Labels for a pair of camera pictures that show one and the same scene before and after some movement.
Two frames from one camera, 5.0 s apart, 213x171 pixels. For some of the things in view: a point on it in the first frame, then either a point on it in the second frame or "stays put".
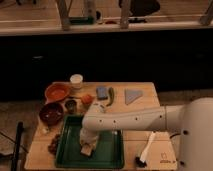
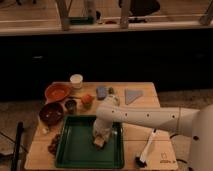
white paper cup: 76,80 stays put
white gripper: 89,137 to 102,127
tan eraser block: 86,149 to 99,141
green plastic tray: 108,152 stays put
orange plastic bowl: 56,91 stays put
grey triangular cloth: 131,95 stays put
